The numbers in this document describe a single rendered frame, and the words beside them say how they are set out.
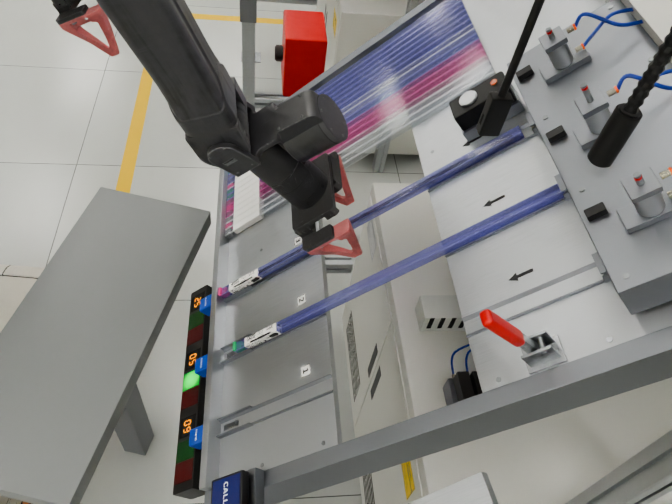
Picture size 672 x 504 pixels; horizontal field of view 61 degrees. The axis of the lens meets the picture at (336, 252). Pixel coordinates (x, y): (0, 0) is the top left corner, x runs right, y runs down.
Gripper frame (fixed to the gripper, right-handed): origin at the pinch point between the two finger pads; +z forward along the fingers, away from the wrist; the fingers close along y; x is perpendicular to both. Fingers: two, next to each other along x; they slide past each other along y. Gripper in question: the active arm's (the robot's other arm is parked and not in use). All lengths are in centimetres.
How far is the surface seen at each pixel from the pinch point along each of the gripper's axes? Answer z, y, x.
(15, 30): -15, 197, 150
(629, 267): -4.9, -25.4, -29.1
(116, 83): 18, 160, 114
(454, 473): 32.1, -25.9, 6.7
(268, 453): 0.9, -27.0, 16.7
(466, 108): -3.2, 5.0, -20.8
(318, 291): 1.1, -7.2, 7.3
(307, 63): 13, 69, 13
